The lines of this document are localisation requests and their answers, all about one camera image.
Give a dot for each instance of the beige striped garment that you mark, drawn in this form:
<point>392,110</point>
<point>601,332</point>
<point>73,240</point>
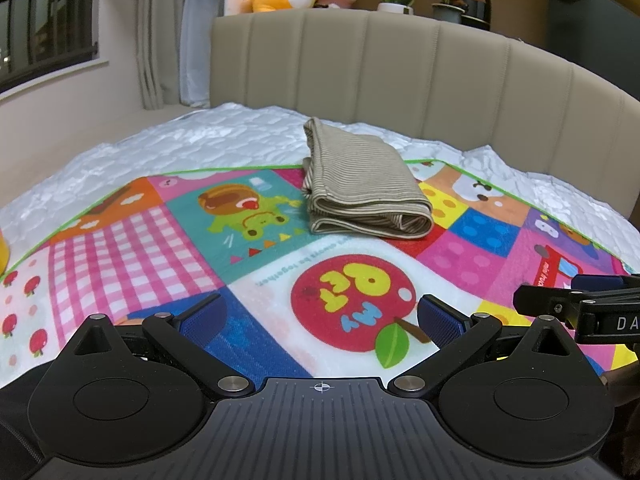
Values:
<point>360,180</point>

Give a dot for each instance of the dark window railing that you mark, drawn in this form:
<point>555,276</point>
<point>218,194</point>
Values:
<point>45,15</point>

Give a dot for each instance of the black plant pot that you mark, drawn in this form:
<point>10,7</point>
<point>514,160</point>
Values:
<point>477,15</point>

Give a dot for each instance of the beige padded headboard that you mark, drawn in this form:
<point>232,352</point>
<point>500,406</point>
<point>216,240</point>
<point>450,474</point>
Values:
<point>425,75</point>

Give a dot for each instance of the colourful cartoon play mat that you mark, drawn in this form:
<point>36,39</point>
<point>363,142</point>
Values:
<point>150,250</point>

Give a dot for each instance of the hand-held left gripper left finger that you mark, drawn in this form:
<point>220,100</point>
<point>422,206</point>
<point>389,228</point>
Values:
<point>202,322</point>

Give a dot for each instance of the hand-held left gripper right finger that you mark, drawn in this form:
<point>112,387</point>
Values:
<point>442,322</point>

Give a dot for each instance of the light blue cloth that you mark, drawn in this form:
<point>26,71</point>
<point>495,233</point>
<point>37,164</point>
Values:
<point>200,40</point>

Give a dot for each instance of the beige curtain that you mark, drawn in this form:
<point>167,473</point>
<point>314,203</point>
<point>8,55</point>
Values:
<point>152,35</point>

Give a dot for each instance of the white quilted bedspread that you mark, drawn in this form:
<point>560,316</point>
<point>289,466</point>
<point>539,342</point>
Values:
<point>200,135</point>

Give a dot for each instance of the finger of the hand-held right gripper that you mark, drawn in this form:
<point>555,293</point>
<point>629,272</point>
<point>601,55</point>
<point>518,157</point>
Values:
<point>545,299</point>
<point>600,283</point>

